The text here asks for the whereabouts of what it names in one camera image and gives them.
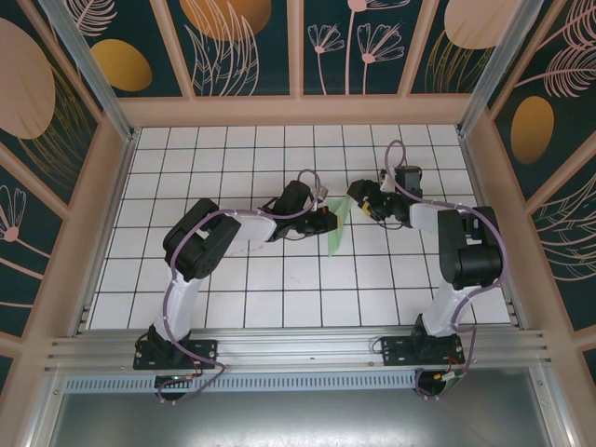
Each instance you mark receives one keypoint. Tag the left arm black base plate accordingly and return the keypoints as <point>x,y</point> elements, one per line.
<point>205,354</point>

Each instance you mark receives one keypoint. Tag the small green circuit board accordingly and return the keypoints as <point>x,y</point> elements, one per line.
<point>451,376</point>

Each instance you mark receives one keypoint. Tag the aluminium frame post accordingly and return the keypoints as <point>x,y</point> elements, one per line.
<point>498,70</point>
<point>90,70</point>

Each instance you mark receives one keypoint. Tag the grey metal sheet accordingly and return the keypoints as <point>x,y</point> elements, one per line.
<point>298,419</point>

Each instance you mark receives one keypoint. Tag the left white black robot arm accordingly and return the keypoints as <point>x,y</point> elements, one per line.
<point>179,307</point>

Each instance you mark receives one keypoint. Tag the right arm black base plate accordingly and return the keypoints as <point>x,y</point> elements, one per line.
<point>396,351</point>

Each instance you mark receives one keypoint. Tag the aluminium mounting rail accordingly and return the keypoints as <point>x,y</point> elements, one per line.
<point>298,347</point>

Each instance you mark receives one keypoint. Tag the light green paper sheet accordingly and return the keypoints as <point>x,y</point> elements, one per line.
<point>336,242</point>

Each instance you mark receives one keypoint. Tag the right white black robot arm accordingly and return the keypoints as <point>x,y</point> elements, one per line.
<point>442,312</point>

